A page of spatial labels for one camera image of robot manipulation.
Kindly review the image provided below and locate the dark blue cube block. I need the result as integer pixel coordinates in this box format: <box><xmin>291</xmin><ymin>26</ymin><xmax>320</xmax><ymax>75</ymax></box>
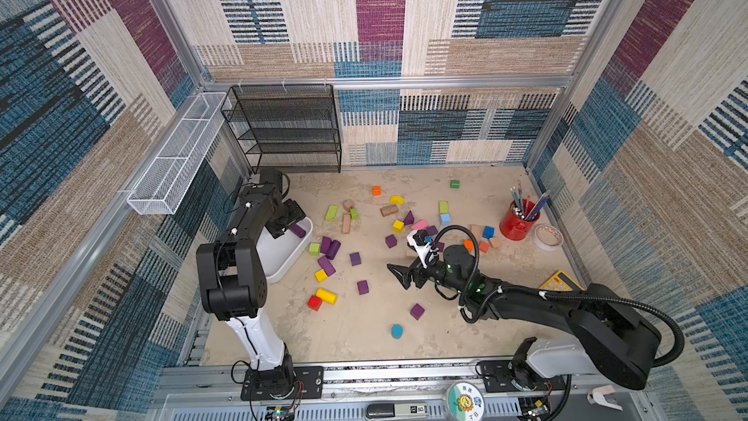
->
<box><xmin>482</xmin><ymin>226</ymin><xmax>495</xmax><ymax>239</ymax></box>

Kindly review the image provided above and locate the small yellow cube block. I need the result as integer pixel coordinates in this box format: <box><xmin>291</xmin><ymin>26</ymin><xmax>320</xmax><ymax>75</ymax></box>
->
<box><xmin>315</xmin><ymin>270</ymin><xmax>328</xmax><ymax>283</ymax></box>

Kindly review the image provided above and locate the purple cube near yellow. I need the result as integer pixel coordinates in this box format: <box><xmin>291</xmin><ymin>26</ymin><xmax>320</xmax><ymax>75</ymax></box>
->
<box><xmin>356</xmin><ymin>281</ymin><xmax>370</xmax><ymax>295</ymax></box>

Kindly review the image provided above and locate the blue round disc block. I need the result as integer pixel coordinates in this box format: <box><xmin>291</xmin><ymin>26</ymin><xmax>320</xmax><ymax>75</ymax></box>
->
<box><xmin>391</xmin><ymin>325</ymin><xmax>404</xmax><ymax>339</ymax></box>

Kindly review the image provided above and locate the dark wood grain block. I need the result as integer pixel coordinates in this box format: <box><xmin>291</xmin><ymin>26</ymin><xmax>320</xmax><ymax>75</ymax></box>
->
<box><xmin>380</xmin><ymin>204</ymin><xmax>399</xmax><ymax>218</ymax></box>

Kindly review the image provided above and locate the lime green long block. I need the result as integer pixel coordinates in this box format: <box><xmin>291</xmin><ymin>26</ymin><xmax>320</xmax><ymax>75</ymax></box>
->
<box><xmin>325</xmin><ymin>205</ymin><xmax>339</xmax><ymax>222</ymax></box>

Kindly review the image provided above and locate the purple short cylinder block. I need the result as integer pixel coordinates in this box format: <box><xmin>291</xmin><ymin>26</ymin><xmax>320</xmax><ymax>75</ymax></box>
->
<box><xmin>289</xmin><ymin>223</ymin><xmax>307</xmax><ymax>239</ymax></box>

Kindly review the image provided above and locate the yellow calculator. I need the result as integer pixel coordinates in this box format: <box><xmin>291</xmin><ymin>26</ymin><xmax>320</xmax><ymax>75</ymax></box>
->
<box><xmin>541</xmin><ymin>270</ymin><xmax>582</xmax><ymax>292</ymax></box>

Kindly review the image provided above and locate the yellow cylinder block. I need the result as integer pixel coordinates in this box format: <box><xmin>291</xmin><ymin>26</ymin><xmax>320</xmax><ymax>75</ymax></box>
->
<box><xmin>316</xmin><ymin>288</ymin><xmax>338</xmax><ymax>305</ymax></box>

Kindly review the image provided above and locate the black wire mesh shelf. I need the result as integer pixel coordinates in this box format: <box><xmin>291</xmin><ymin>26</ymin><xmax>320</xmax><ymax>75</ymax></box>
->
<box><xmin>222</xmin><ymin>84</ymin><xmax>342</xmax><ymax>173</ymax></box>

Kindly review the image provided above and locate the purple rectangular block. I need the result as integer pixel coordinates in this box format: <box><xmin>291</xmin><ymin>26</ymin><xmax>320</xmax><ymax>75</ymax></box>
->
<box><xmin>318</xmin><ymin>255</ymin><xmax>336</xmax><ymax>277</ymax></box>

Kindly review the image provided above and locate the pink rectangular block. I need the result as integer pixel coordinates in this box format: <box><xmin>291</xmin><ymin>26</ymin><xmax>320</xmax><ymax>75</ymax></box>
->
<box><xmin>411</xmin><ymin>220</ymin><xmax>430</xmax><ymax>231</ymax></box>

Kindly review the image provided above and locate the tape roll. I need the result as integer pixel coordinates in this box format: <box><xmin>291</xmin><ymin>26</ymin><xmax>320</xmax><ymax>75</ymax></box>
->
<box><xmin>532</xmin><ymin>223</ymin><xmax>565</xmax><ymax>251</ymax></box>

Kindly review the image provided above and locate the white wire mesh basket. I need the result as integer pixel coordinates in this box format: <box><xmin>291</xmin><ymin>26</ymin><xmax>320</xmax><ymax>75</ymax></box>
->
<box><xmin>127</xmin><ymin>93</ymin><xmax>226</xmax><ymax>216</ymax></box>

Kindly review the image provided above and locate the red pencil bucket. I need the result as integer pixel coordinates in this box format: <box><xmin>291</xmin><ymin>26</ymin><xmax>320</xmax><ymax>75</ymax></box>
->
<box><xmin>499</xmin><ymin>200</ymin><xmax>540</xmax><ymax>241</ymax></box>

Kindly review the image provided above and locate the red cube block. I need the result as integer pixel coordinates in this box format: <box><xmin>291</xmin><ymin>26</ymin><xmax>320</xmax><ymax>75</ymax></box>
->
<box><xmin>308</xmin><ymin>295</ymin><xmax>325</xmax><ymax>312</ymax></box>

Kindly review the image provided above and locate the light wood long block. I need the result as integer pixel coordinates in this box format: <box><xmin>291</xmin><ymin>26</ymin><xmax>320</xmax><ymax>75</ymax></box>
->
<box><xmin>342</xmin><ymin>212</ymin><xmax>353</xmax><ymax>234</ymax></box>

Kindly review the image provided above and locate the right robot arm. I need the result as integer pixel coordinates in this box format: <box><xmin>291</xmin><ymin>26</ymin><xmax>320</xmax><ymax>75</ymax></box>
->
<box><xmin>387</xmin><ymin>226</ymin><xmax>685</xmax><ymax>390</ymax></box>

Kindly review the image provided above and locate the purple cube front centre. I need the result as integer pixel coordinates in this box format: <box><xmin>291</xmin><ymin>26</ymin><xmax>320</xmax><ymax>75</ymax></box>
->
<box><xmin>409</xmin><ymin>303</ymin><xmax>425</xmax><ymax>321</ymax></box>

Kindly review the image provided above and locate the white plastic storage bin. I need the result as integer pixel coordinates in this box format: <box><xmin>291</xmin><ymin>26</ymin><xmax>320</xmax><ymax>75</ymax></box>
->
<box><xmin>257</xmin><ymin>218</ymin><xmax>314</xmax><ymax>284</ymax></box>

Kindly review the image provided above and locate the round green sticker badge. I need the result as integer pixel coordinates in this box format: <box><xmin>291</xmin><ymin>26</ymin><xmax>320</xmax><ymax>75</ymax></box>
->
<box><xmin>442</xmin><ymin>381</ymin><xmax>485</xmax><ymax>421</ymax></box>

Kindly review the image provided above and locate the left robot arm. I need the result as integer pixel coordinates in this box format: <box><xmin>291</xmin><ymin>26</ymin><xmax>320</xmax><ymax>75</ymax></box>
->
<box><xmin>196</xmin><ymin>169</ymin><xmax>305</xmax><ymax>401</ymax></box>

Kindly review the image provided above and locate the purple triangular prism block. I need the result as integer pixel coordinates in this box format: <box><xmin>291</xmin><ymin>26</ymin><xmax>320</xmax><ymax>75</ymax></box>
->
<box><xmin>403</xmin><ymin>210</ymin><xmax>415</xmax><ymax>225</ymax></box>

